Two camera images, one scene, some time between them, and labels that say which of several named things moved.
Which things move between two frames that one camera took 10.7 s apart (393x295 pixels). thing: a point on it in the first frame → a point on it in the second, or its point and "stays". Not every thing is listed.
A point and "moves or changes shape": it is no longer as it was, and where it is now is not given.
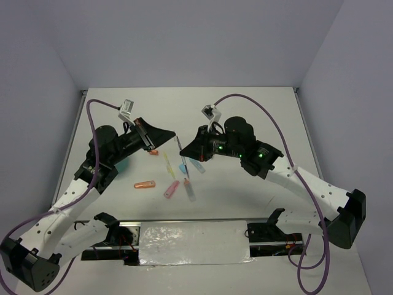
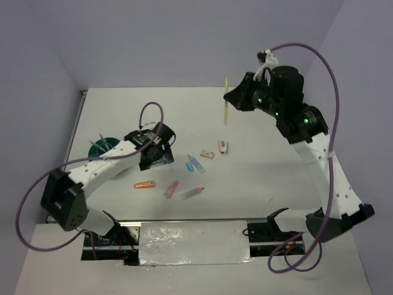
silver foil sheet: [204, 242] stays
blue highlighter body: [198, 165] stays
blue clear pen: [183, 160] moves or changes shape
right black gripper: [194, 149] → [237, 98]
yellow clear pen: [168, 166] → [225, 101]
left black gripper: [151, 137] → [166, 157]
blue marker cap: [182, 167] → [190, 166]
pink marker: [171, 189] stays
